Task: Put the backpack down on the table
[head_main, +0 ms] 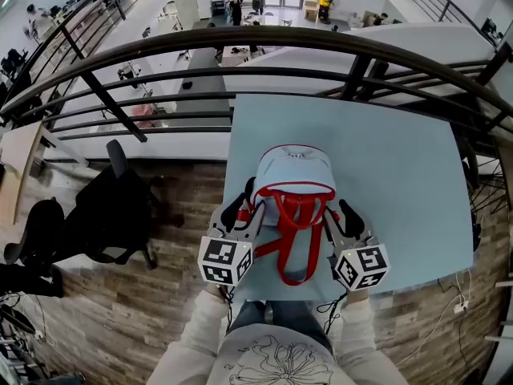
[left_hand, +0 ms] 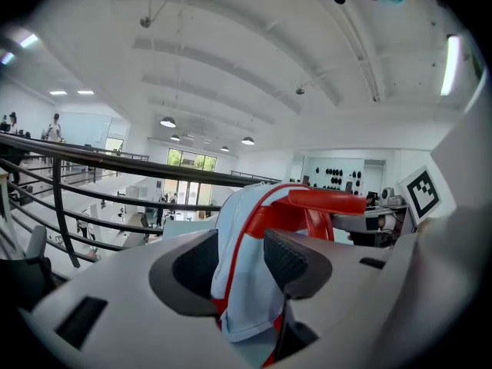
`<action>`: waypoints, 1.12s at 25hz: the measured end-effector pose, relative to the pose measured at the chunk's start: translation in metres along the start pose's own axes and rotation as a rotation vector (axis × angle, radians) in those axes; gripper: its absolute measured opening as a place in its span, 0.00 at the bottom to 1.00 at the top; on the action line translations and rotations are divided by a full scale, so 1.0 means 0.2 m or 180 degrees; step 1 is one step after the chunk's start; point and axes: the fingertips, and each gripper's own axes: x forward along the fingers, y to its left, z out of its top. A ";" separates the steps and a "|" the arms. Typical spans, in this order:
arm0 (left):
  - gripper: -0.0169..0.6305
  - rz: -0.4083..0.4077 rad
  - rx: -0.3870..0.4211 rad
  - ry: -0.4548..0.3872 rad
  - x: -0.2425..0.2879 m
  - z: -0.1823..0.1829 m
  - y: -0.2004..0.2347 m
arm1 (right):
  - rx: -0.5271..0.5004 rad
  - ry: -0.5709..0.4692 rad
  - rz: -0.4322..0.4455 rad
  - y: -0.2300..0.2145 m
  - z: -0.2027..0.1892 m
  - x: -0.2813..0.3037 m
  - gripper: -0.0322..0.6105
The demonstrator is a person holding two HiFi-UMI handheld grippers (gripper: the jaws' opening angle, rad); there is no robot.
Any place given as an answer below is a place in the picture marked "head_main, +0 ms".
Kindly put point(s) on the black metal railing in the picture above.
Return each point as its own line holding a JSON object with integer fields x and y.
{"x": 256, "y": 38}

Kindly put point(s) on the person's left forearm white sleeve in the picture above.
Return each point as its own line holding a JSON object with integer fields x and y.
{"x": 192, "y": 335}

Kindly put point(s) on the person's shoe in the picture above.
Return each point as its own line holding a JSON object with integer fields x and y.
{"x": 268, "y": 314}

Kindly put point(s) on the light wooden desk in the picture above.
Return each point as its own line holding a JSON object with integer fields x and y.
{"x": 18, "y": 159}

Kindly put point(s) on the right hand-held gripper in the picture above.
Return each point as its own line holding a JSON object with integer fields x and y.
{"x": 362, "y": 267}

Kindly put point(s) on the light blue table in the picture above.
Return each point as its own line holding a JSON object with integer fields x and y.
{"x": 393, "y": 183}

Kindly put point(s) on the person's right forearm white sleeve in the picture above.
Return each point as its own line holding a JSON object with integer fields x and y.
{"x": 360, "y": 335}

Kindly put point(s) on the black office chair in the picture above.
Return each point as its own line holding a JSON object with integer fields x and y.
{"x": 108, "y": 207}

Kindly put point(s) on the person's white flower print shirt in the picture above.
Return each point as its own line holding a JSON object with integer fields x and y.
{"x": 276, "y": 359}

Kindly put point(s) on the white power strip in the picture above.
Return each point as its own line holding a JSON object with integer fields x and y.
{"x": 460, "y": 307}

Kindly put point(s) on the person's blue jeans legs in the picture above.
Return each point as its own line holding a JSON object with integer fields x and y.
{"x": 248, "y": 315}

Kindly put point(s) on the yellow black machine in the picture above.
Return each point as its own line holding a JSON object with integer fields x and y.
{"x": 324, "y": 8}

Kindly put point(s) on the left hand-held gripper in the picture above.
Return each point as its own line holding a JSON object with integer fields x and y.
{"x": 224, "y": 259}

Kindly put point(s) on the black padded chair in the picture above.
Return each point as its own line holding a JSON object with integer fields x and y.
{"x": 34, "y": 247}

